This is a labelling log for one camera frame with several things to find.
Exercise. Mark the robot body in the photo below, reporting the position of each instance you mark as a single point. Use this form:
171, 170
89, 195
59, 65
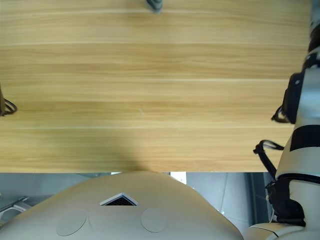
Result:
160, 200

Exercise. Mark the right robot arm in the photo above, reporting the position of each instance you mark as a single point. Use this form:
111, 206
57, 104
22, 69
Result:
308, 105

